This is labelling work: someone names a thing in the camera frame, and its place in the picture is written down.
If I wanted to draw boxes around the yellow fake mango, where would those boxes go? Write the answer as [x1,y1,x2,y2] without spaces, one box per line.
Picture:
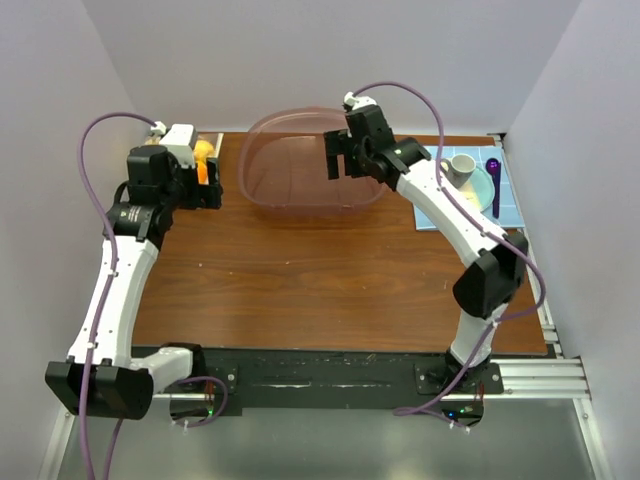
[193,139,215,162]

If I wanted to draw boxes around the clear zip top bag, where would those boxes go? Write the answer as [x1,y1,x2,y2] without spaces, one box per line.
[144,124,216,185]

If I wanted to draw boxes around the fake orange carrot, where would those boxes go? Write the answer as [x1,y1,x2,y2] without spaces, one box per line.
[196,161,208,185]

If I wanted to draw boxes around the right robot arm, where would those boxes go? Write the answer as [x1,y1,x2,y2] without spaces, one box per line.
[324,104,528,393]

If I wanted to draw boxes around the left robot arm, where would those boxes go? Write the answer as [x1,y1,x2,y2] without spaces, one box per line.
[45,144,222,420]

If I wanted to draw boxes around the clear pink plastic bowl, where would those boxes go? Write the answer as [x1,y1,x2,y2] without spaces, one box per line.
[237,107,387,216]

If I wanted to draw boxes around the grey mug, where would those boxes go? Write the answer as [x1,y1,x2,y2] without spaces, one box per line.
[440,154,476,189]

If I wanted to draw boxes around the cream and teal plate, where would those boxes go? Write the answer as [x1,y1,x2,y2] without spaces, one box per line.
[458,168,494,212]

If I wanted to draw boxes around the purple plastic spoon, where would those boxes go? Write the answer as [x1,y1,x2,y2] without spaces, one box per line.
[485,157,502,219]

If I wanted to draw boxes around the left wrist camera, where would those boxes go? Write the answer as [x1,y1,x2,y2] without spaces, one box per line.
[159,124,197,169]

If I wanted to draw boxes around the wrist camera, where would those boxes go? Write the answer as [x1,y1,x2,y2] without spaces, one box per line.
[343,91,377,113]
[159,124,197,169]

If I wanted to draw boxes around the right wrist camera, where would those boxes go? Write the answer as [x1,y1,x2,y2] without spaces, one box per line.
[343,91,377,113]

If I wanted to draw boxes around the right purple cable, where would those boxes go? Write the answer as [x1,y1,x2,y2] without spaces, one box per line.
[349,81,547,418]

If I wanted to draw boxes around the purple cable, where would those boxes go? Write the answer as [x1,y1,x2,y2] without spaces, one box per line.
[75,112,160,480]
[349,81,547,418]

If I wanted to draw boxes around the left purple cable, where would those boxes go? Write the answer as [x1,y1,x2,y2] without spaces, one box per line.
[75,112,160,480]

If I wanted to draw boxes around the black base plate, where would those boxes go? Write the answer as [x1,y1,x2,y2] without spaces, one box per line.
[129,344,502,421]

